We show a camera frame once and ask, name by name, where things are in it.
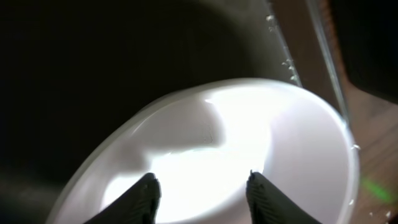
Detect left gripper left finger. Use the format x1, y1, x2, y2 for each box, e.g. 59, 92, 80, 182
85, 173, 161, 224

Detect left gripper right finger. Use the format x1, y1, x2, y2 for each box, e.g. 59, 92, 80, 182
246, 172, 320, 224

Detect white bowl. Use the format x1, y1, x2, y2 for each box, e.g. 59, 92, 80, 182
47, 78, 359, 223

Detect dark brown serving tray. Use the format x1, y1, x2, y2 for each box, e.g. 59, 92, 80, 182
1, 0, 344, 223

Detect black rectangular tray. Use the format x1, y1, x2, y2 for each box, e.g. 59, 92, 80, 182
330, 0, 397, 103

